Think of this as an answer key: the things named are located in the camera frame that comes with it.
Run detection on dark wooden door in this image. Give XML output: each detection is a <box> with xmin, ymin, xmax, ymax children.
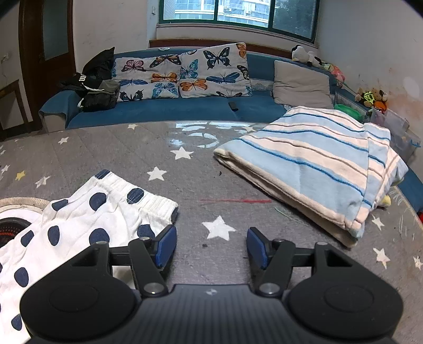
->
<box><xmin>18</xmin><ymin>0</ymin><xmax>76</xmax><ymax>130</ymax></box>

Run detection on window with green frame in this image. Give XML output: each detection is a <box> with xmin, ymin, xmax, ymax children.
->
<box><xmin>159</xmin><ymin>0</ymin><xmax>320</xmax><ymax>42</ymax></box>

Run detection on right butterfly print cushion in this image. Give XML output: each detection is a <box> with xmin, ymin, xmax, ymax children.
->
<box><xmin>178</xmin><ymin>42</ymin><xmax>252</xmax><ymax>98</ymax></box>

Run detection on blue striped folded blanket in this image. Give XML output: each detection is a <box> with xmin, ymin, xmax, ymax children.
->
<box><xmin>214</xmin><ymin>106</ymin><xmax>408</xmax><ymax>247</ymax></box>

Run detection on white navy polka dot garment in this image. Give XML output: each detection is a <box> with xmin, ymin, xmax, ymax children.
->
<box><xmin>1</xmin><ymin>170</ymin><xmax>178</xmax><ymax>343</ymax></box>

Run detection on black clothes pile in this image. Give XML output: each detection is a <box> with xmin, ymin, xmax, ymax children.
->
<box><xmin>60</xmin><ymin>47</ymin><xmax>121</xmax><ymax>112</ymax></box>

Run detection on green bowl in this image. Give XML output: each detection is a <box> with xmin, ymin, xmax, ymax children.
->
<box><xmin>334</xmin><ymin>104</ymin><xmax>363</xmax><ymax>123</ymax></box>

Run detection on black white plush toy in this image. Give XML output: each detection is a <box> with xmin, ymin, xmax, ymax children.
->
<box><xmin>291</xmin><ymin>44</ymin><xmax>322</xmax><ymax>67</ymax></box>

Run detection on left butterfly print cushion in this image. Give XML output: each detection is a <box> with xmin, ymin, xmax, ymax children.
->
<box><xmin>112</xmin><ymin>55</ymin><xmax>181</xmax><ymax>102</ymax></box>

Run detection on grey plain cushion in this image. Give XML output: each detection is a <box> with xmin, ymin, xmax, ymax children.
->
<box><xmin>273</xmin><ymin>61</ymin><xmax>333</xmax><ymax>109</ymax></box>

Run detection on brown plush toys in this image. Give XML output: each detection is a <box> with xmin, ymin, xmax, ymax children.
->
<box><xmin>355</xmin><ymin>87</ymin><xmax>388</xmax><ymax>112</ymax></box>

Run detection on pink plush toy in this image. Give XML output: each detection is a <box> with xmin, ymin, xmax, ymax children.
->
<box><xmin>328</xmin><ymin>64</ymin><xmax>346</xmax><ymax>87</ymax></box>

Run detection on black remote control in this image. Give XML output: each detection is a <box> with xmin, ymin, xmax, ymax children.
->
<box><xmin>229</xmin><ymin>102</ymin><xmax>239</xmax><ymax>112</ymax></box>

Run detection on round induction cooktop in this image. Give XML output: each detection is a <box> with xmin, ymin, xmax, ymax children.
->
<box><xmin>0</xmin><ymin>197</ymin><xmax>49</xmax><ymax>247</ymax></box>

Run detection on blue sofa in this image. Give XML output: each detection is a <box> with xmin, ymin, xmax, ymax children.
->
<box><xmin>39</xmin><ymin>48</ymin><xmax>423</xmax><ymax>214</ymax></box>

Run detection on clear plastic storage box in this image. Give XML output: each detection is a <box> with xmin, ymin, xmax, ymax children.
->
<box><xmin>371</xmin><ymin>107</ymin><xmax>421</xmax><ymax>163</ymax></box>

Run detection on dark wooden side table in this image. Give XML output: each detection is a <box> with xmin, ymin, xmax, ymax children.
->
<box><xmin>1</xmin><ymin>80</ymin><xmax>30</xmax><ymax>133</ymax></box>

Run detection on butterfly print cushion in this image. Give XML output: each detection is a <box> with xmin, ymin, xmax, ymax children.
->
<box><xmin>112</xmin><ymin>55</ymin><xmax>181</xmax><ymax>102</ymax></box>
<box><xmin>178</xmin><ymin>42</ymin><xmax>252</xmax><ymax>98</ymax></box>

